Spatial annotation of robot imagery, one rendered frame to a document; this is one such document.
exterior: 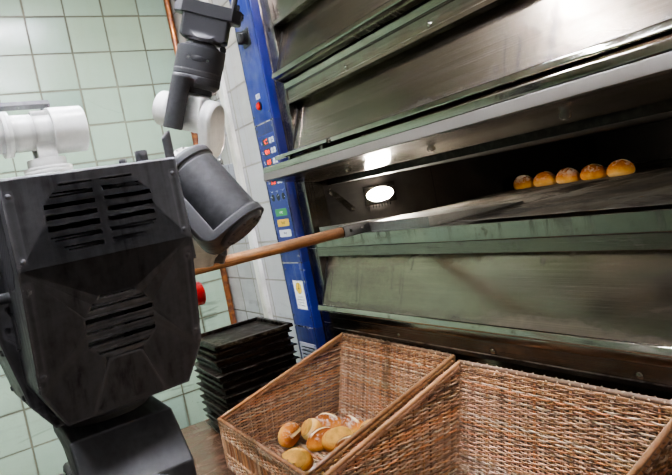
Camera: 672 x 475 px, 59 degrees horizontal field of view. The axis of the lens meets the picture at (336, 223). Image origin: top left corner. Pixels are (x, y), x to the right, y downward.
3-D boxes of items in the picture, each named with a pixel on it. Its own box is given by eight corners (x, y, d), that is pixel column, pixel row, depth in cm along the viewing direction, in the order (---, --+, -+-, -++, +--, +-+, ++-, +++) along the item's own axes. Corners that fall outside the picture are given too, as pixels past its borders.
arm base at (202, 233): (257, 233, 103) (272, 201, 93) (197, 275, 96) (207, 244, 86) (200, 171, 105) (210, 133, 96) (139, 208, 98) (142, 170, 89)
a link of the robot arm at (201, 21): (243, 9, 106) (230, 76, 107) (244, 19, 115) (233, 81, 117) (171, -9, 104) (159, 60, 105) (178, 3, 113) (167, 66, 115)
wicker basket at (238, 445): (358, 410, 201) (343, 330, 199) (479, 457, 152) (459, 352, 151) (224, 468, 176) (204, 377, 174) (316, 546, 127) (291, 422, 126)
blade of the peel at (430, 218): (430, 226, 152) (427, 216, 152) (320, 235, 198) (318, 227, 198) (523, 201, 171) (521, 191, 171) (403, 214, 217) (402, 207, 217)
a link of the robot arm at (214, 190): (249, 230, 105) (261, 194, 93) (208, 259, 101) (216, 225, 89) (206, 183, 107) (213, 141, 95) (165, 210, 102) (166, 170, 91)
